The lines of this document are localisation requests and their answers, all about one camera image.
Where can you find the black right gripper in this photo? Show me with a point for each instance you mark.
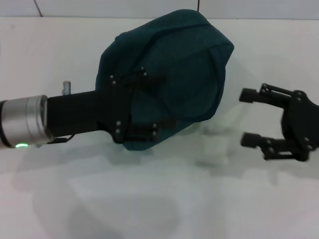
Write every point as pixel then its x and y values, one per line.
pixel 301 124

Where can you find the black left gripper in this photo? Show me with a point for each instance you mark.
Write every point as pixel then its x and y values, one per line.
pixel 92 114

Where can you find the dark teal lunch bag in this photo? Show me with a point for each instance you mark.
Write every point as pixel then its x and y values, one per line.
pixel 179 74

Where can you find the silver left wrist plug stub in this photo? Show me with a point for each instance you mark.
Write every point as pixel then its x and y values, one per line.
pixel 66 87

